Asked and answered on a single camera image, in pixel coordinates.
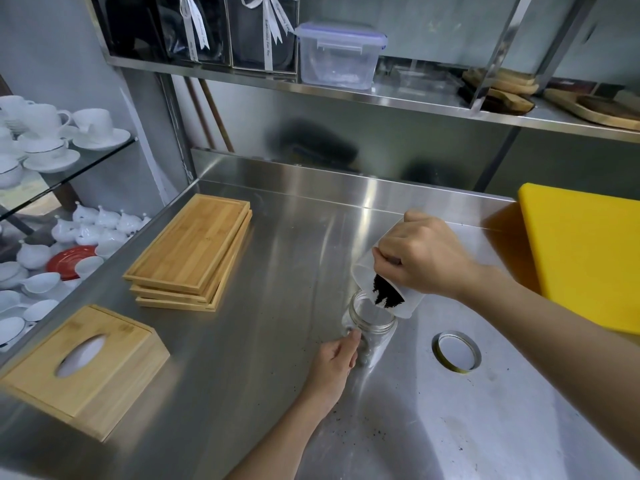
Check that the clear plastic container purple lid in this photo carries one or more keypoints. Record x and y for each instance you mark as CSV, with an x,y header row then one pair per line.
x,y
340,59

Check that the person's left thumb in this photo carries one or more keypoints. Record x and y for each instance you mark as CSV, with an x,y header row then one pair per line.
x,y
352,339

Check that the light wooden board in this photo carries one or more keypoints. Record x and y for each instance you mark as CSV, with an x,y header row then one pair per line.
x,y
565,102

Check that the wooden serving board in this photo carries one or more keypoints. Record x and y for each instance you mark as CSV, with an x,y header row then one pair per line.
x,y
505,79
510,101

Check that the person's right forearm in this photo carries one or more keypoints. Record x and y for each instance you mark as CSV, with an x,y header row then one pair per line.
x,y
555,339

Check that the wooden tissue box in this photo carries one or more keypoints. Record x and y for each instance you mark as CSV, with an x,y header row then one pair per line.
x,y
120,364

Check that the black loose tea leaves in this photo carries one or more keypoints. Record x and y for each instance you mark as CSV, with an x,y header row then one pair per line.
x,y
387,293

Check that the clear glass jar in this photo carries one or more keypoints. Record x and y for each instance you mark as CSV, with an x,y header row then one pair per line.
x,y
372,329

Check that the person's left forearm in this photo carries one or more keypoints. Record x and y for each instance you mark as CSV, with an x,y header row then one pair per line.
x,y
285,439

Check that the red saucer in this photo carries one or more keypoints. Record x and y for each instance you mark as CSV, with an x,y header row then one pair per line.
x,y
65,262

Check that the metal jar lid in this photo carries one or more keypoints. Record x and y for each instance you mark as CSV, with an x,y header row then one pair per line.
x,y
440,359

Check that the glass shelf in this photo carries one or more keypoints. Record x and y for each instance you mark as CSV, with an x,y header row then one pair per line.
x,y
75,169

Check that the yellow cutting board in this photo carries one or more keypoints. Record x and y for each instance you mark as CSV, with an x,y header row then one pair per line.
x,y
585,254

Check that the group of white bowls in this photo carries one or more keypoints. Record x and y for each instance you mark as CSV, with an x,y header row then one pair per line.
x,y
35,284

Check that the black gift box white ribbon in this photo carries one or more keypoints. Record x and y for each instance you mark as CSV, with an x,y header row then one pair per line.
x,y
212,29
250,34

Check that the group of white teapots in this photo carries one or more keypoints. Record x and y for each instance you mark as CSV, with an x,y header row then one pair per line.
x,y
90,227

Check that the group of white cups and saucers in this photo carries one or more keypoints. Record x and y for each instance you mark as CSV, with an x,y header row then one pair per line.
x,y
50,127

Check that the dark round wooden plate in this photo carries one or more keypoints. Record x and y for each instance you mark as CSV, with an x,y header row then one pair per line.
x,y
610,107

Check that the brown wooden rod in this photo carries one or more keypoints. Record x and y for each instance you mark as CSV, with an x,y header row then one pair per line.
x,y
197,112
217,117

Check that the person's right thumb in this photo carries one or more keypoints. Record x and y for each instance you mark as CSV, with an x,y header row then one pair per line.
x,y
386,262

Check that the white tea pouch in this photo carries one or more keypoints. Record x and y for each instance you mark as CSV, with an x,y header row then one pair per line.
x,y
364,274

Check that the bamboo tray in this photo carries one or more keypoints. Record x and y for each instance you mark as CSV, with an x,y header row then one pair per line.
x,y
192,242
220,282
225,292

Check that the person's right hand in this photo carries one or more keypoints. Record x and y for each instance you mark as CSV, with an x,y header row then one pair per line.
x,y
430,257

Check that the stainless steel shelf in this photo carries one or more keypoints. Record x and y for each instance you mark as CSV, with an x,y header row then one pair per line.
x,y
410,97

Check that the person's left hand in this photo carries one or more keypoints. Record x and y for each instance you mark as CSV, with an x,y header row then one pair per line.
x,y
330,367

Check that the white tissue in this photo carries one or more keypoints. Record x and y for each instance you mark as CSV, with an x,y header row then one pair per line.
x,y
80,355

